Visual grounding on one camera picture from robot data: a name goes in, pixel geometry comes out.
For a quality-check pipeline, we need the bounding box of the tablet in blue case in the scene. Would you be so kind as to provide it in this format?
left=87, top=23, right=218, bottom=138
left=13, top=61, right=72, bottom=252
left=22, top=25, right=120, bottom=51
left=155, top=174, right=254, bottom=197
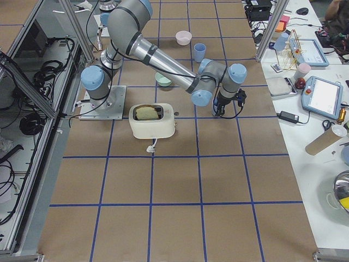
left=301, top=76, right=343, bottom=120

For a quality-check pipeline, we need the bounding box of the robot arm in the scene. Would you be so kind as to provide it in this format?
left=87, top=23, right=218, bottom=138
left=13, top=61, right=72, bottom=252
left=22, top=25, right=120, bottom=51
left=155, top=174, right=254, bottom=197
left=81, top=1, right=247, bottom=118

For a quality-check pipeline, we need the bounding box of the metal mixing bowl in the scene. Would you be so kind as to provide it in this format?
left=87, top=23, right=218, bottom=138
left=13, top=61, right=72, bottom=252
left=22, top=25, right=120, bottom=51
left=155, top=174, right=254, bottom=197
left=333, top=170, right=348, bottom=213

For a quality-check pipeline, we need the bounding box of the toast slice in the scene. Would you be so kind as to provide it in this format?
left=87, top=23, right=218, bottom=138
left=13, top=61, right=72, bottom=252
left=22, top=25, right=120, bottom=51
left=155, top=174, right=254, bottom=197
left=135, top=106, right=159, bottom=120

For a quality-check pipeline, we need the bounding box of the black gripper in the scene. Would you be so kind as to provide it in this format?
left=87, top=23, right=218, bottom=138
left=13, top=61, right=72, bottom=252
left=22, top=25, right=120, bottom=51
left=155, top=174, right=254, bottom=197
left=215, top=88, right=246, bottom=116

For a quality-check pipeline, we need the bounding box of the toaster power plug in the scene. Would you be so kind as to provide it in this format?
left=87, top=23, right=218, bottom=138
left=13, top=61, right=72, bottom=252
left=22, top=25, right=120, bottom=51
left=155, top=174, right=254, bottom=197
left=146, top=139, right=158, bottom=153

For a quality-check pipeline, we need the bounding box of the cardboard tube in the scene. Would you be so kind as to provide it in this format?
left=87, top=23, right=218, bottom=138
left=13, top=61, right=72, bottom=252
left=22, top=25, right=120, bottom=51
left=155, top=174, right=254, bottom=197
left=305, top=124, right=347, bottom=156

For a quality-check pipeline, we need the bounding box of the black power adapter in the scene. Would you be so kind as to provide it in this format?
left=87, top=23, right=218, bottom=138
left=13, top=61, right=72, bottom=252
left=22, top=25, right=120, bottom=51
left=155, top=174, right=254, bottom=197
left=276, top=111, right=299, bottom=124

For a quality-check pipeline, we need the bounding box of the aluminium frame post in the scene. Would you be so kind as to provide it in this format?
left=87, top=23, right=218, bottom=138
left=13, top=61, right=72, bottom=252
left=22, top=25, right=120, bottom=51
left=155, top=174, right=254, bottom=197
left=255, top=0, right=289, bottom=62

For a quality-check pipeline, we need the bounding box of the kitchen scale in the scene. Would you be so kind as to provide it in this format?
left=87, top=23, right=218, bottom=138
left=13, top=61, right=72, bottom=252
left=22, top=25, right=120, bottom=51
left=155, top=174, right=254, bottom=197
left=266, top=77, right=297, bottom=100

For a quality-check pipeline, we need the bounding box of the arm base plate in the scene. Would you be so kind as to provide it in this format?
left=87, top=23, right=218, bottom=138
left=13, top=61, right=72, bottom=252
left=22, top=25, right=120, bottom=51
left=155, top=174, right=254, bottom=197
left=79, top=85, right=127, bottom=121

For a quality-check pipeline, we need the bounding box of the person in background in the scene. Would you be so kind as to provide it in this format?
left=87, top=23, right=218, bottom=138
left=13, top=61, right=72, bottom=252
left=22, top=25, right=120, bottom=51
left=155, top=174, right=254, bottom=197
left=324, top=0, right=349, bottom=55

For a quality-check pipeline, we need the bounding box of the pink bowl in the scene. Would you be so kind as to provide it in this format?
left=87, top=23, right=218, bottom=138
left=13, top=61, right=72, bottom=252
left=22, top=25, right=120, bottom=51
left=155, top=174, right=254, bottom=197
left=175, top=31, right=192, bottom=46

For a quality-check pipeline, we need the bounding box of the cream toaster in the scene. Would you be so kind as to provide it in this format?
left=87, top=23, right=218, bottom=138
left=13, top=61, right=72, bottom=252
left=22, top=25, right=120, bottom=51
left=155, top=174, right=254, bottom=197
left=129, top=103, right=176, bottom=139

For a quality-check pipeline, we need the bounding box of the blue cup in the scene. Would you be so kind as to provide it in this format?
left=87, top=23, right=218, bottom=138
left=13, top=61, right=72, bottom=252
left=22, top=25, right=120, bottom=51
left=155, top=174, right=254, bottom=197
left=212, top=98, right=228, bottom=117
left=194, top=43, right=206, bottom=63

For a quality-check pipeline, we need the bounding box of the mint green bowl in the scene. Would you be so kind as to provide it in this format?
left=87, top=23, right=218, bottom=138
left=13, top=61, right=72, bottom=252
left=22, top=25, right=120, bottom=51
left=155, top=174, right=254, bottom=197
left=155, top=72, right=172, bottom=87

